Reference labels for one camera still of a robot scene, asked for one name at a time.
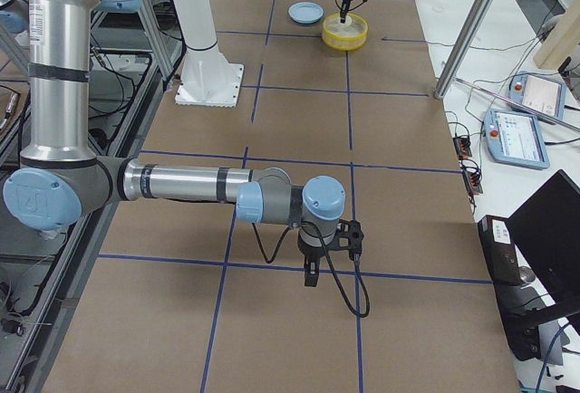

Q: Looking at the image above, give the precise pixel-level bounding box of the yellow bamboo steamer basket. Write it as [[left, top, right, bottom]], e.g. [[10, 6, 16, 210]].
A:
[[322, 14, 369, 52]]

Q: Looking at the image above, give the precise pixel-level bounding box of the light blue plate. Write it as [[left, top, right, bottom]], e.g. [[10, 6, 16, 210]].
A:
[[288, 2, 324, 25]]

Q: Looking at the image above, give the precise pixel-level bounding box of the far orange black hub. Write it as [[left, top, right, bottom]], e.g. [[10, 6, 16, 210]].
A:
[[451, 121, 472, 159]]

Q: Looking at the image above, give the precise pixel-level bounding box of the orange black hub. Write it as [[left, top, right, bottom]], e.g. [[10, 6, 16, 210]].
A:
[[459, 158, 483, 196], [451, 121, 472, 159]]

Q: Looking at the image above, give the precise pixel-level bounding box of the near orange black hub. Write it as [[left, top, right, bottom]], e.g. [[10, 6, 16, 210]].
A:
[[459, 158, 483, 196]]

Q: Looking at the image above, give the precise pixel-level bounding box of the near blue teach pendant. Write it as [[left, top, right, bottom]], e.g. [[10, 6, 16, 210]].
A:
[[483, 109, 550, 169]]

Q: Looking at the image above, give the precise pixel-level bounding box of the blue teach pendant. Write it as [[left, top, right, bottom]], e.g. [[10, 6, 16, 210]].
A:
[[508, 71, 566, 120], [483, 109, 550, 169]]

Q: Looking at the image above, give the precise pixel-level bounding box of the far blue teach pendant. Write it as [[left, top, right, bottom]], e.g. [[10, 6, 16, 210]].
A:
[[508, 71, 566, 120]]

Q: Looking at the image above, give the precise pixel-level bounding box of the black laptop computer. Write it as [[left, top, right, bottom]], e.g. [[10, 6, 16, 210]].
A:
[[478, 169, 579, 360]]

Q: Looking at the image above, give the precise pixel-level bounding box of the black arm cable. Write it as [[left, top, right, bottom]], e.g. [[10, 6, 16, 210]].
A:
[[251, 220, 370, 319]]

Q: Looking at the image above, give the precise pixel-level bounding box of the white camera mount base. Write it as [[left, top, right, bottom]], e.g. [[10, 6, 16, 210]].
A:
[[175, 60, 244, 108]]

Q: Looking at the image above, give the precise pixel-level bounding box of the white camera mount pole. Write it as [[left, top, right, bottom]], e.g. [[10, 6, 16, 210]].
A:
[[173, 0, 218, 52]]

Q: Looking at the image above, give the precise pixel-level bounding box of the aluminium frame post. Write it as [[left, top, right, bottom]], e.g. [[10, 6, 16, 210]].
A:
[[434, 0, 493, 100]]

